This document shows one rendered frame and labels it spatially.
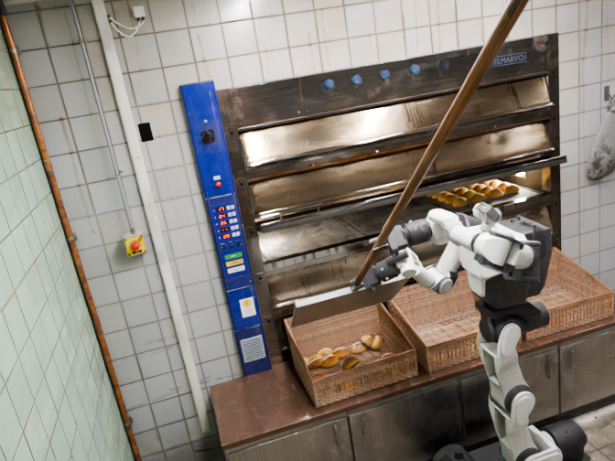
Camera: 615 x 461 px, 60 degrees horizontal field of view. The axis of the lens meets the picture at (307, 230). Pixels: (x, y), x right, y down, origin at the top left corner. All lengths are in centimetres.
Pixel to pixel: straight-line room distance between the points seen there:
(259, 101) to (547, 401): 222
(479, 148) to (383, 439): 167
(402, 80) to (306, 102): 54
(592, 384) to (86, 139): 295
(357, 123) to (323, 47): 42
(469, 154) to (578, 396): 148
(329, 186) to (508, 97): 114
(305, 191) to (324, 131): 33
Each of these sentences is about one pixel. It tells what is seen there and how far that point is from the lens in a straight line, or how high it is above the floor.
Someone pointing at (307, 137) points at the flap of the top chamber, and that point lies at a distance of 277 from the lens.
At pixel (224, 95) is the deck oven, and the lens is 268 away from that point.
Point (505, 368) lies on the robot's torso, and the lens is 247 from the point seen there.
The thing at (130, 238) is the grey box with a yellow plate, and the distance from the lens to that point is 268.
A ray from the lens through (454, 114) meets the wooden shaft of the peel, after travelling 128.
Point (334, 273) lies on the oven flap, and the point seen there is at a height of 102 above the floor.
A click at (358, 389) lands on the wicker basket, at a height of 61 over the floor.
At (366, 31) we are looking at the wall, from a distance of 287.
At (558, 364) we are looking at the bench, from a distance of 326.
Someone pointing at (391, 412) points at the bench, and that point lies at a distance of 281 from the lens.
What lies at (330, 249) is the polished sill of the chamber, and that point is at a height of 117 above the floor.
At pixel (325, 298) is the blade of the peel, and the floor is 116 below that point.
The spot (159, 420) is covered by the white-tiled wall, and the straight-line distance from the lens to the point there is 318.
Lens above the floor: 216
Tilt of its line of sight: 17 degrees down
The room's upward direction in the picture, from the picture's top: 9 degrees counter-clockwise
